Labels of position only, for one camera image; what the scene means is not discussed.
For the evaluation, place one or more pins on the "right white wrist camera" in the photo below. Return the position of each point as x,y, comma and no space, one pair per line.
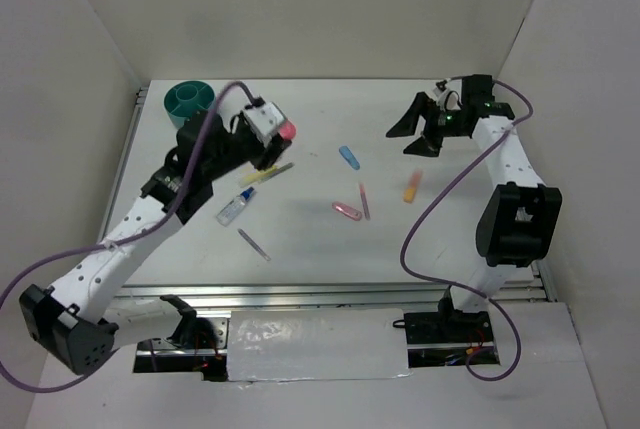
447,98

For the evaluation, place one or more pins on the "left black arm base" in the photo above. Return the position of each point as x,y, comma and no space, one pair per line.
197,345

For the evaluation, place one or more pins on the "teal round compartment container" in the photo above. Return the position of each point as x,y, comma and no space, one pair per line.
185,99

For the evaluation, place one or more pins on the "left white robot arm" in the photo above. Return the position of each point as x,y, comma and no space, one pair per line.
74,318

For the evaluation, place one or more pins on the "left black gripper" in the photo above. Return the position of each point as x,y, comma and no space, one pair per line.
266,155

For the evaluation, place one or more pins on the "clear glue bottle blue cap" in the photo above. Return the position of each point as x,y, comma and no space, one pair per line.
230,212

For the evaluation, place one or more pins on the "pink clear highlighter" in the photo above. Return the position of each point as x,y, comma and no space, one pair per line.
347,211

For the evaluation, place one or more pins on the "blue highlighter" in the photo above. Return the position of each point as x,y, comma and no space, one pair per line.
349,157

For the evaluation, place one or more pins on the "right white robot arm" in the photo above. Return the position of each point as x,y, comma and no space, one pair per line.
517,225

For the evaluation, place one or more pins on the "yellow highlighter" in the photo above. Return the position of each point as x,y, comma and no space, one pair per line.
256,177

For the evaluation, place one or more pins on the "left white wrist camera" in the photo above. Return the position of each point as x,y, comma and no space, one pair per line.
265,120

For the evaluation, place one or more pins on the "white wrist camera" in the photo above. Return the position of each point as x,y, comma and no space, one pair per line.
265,120
447,98

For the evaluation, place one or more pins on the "orange highlighter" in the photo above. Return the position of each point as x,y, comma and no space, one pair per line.
412,187

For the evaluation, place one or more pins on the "green grey pen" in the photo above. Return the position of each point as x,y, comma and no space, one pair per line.
276,172

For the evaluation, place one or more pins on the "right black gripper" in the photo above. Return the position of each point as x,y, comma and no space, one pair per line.
422,146

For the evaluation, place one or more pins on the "pink purple pen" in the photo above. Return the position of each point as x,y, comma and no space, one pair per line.
364,201

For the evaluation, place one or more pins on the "purple grey pen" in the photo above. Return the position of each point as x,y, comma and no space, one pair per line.
254,245

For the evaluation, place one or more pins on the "aluminium front rail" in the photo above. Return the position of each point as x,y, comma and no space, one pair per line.
291,297

